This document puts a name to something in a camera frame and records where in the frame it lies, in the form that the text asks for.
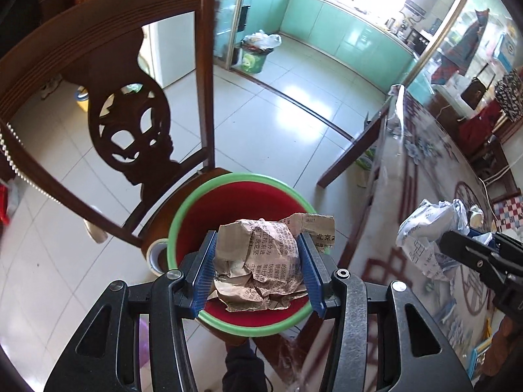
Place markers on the clear tape roll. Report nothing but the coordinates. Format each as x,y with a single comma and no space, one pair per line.
156,259

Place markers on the red bin with green rim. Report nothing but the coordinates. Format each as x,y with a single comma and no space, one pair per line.
229,200

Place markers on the dining table with floral cover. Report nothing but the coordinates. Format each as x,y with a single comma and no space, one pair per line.
429,171

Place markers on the white bead trim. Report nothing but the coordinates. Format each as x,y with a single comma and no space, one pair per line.
24,167

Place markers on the white printed paper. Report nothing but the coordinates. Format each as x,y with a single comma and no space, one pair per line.
425,232

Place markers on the checkered cloth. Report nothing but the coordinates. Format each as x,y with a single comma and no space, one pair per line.
508,212

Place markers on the brown handbag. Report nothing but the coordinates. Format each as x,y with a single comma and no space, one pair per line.
476,92

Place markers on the plaid hanging cloth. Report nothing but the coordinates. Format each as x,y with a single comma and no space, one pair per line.
465,49

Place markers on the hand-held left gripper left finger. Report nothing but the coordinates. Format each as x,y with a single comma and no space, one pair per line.
203,281

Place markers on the blue booklet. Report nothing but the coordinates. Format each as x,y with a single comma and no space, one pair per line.
480,359

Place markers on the green white carton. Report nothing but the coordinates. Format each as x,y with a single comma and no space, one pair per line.
364,167

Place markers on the white refrigerator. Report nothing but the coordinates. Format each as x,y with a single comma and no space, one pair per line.
175,49

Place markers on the white plastic bag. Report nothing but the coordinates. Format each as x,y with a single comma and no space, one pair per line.
267,40

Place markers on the black countertop appliance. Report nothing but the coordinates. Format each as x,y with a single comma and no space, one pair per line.
419,41

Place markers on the teal kitchen cabinets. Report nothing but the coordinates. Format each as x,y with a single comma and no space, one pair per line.
347,32

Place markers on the person's dark trouser leg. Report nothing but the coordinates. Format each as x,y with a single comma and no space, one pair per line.
243,369

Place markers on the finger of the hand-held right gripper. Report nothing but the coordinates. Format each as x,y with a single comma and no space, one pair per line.
470,255
482,237

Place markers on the red cloth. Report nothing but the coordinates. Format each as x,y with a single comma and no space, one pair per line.
480,128

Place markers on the green kitchen waste bin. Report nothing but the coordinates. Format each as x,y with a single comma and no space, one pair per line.
255,63

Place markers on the newspaper ball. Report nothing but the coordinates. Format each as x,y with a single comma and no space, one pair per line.
261,261

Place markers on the black white patterned bag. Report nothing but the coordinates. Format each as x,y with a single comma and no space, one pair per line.
510,98

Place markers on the dark carved wooden chair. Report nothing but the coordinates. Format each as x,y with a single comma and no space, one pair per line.
122,28

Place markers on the white slipper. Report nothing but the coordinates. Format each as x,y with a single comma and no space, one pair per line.
96,232

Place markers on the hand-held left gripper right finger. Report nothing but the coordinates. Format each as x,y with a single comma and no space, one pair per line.
312,281

